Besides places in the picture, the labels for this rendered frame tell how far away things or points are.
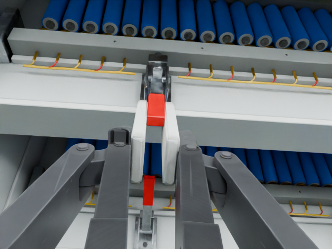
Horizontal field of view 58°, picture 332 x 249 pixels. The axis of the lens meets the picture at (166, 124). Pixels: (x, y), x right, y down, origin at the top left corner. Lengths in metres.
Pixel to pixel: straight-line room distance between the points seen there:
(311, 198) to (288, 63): 0.21
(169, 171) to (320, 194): 0.32
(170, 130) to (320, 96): 0.19
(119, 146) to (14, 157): 0.25
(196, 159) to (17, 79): 0.20
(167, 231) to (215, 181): 0.25
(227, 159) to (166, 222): 0.26
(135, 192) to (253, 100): 0.20
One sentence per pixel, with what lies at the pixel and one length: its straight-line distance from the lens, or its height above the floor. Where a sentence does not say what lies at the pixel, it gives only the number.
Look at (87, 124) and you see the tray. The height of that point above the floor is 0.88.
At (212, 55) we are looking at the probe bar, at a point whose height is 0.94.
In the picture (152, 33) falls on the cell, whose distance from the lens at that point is 0.33.
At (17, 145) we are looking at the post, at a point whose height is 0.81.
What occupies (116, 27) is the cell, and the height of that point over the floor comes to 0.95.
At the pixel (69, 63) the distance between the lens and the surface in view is 0.30.
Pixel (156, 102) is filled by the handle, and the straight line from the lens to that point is 0.21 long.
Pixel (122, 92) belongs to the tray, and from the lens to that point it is 0.28.
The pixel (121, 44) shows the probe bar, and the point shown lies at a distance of 0.29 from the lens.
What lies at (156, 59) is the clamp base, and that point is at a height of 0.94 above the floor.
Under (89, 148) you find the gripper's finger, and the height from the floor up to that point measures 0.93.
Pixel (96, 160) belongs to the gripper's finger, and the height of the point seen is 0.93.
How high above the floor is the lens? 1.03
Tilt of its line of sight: 31 degrees down
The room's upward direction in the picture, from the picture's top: 6 degrees clockwise
